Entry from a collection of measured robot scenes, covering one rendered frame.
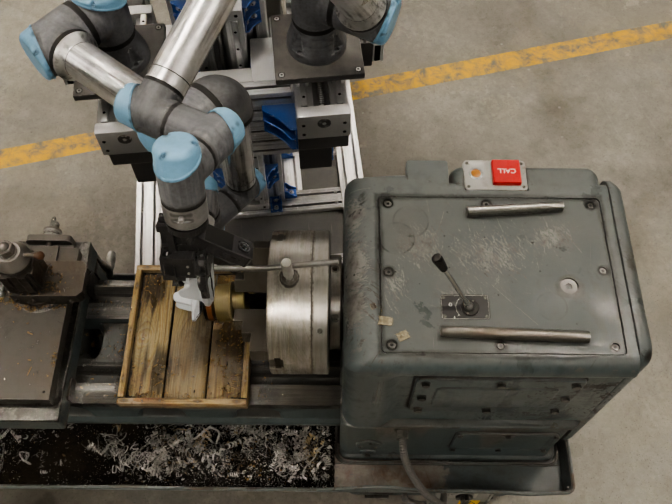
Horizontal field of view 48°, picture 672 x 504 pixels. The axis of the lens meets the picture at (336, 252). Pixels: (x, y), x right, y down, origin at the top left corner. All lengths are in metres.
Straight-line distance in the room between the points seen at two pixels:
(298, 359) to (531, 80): 2.27
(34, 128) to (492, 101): 1.98
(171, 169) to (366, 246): 0.50
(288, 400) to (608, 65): 2.43
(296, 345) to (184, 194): 0.46
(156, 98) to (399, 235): 0.56
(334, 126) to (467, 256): 0.57
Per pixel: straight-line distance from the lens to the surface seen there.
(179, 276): 1.36
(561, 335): 1.50
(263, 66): 2.08
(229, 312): 1.65
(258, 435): 2.13
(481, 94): 3.47
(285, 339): 1.54
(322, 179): 2.89
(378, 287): 1.50
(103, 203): 3.21
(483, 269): 1.54
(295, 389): 1.83
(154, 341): 1.90
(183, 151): 1.20
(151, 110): 1.33
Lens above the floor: 2.60
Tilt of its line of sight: 61 degrees down
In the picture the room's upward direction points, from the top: straight up
